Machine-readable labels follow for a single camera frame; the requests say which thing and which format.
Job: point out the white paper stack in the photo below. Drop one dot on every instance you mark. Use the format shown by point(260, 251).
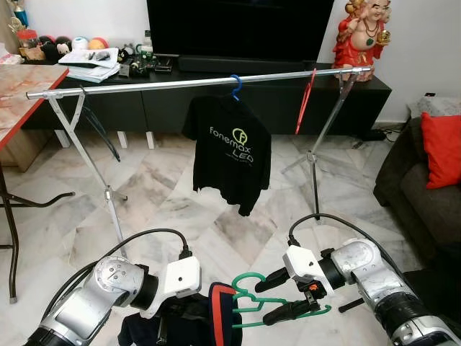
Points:
point(90, 70)

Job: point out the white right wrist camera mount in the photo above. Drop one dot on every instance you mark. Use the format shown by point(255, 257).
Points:
point(306, 263)

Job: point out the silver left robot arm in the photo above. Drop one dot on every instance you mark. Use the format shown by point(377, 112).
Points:
point(79, 310)

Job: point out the black soundbar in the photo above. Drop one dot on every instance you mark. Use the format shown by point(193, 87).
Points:
point(245, 64)

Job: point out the marble table with red edge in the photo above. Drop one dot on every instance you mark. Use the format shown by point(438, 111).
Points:
point(21, 94)

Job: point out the black t-shirt with green logo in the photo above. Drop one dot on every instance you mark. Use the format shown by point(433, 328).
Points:
point(223, 158)

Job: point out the black tv cabinet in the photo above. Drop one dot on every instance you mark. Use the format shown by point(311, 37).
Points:
point(158, 112)

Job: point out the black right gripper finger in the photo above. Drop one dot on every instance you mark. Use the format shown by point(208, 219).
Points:
point(272, 281)
point(288, 312)

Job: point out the dark brown fabric sofa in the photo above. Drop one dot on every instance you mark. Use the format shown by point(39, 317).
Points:
point(418, 209)

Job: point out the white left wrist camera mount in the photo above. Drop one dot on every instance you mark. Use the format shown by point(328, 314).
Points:
point(180, 277)

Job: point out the blue plastic hanger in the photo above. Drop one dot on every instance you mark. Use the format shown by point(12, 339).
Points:
point(240, 83)

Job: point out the gold blue trophy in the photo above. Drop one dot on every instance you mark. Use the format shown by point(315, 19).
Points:
point(20, 16)

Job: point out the red plastic hanger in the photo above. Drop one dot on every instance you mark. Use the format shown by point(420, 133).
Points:
point(306, 101)

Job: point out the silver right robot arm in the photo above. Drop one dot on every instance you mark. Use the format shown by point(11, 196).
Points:
point(367, 263)

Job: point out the short black bar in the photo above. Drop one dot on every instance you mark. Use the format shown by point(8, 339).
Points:
point(351, 305)

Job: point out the black remote control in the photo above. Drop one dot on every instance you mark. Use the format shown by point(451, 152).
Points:
point(132, 68)

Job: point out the light wooden cabinet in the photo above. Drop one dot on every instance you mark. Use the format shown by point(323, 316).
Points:
point(25, 151)

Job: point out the black flat television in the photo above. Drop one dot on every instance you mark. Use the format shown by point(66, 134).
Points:
point(238, 29)

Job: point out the red laughing buddha statue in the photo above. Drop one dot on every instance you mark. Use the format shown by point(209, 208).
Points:
point(358, 43)

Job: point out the small black tray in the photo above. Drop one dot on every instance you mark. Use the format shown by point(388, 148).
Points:
point(162, 67)

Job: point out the black power strip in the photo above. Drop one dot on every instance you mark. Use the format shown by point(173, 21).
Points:
point(372, 135)

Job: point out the green plastic hanger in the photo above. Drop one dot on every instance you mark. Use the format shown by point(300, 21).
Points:
point(248, 274)

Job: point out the clear plastic bottle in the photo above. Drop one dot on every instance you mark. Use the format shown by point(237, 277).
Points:
point(148, 49)

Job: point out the black round plush toy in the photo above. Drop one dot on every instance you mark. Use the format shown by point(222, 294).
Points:
point(63, 45)
point(47, 47)

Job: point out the side table with lace cloth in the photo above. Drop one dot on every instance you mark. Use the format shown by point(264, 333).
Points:
point(436, 107)

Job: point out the jar with red lid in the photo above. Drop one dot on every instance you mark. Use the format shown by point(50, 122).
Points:
point(29, 47)

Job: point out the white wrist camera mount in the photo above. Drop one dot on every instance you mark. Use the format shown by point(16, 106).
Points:
point(180, 277)
point(306, 263)

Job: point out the red cushion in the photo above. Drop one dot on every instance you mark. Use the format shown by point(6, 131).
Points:
point(443, 148)

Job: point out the silver rack tripod stand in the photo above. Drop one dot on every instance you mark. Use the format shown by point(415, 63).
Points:
point(109, 194)
point(312, 157)

